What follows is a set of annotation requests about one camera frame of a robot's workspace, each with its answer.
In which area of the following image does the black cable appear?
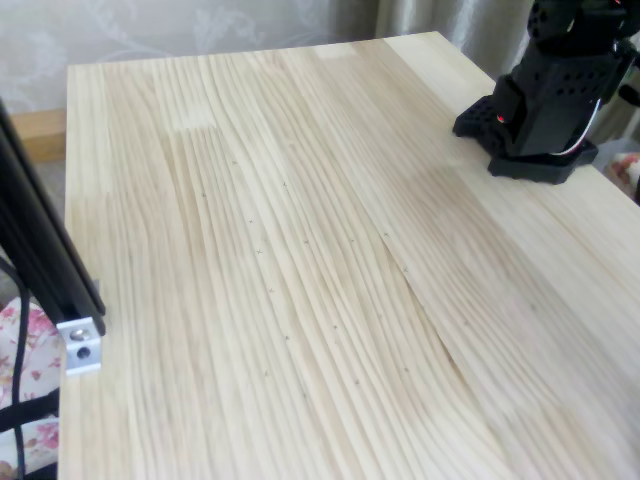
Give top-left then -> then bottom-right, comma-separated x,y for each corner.
0,257 -> 32,480

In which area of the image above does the light wooden board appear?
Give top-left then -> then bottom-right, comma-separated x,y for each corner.
8,106 -> 69,164

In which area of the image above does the aluminium extrusion post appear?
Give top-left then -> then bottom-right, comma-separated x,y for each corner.
0,96 -> 108,338

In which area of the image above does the black strap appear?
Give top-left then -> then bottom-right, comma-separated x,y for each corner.
0,388 -> 62,432

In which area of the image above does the floral pink fabric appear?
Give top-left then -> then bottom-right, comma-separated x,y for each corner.
0,296 -> 64,477
606,151 -> 640,202

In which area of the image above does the silver corner bracket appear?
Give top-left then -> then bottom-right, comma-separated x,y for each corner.
55,314 -> 103,379

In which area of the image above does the white red servo cable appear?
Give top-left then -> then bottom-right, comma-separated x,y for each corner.
558,96 -> 609,159

